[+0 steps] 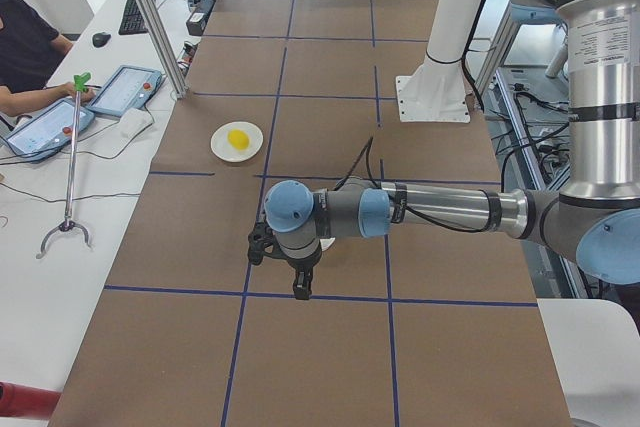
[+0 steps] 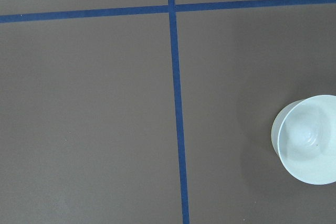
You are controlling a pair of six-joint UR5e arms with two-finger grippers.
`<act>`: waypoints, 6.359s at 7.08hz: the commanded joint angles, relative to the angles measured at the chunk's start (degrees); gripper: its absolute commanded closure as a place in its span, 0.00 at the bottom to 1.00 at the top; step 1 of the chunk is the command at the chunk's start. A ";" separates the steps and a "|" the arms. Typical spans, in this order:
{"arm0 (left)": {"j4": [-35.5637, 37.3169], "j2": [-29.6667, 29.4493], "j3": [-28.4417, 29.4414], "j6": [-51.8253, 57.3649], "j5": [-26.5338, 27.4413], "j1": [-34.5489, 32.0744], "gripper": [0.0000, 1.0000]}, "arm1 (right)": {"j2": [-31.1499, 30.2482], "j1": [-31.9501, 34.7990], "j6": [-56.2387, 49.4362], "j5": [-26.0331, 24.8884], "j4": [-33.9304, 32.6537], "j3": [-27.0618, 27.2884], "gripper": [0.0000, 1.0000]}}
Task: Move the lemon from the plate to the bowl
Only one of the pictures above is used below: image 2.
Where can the white bowl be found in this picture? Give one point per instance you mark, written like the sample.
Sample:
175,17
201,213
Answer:
303,137

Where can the blue tape grid lines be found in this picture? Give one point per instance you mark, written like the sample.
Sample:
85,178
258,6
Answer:
172,8

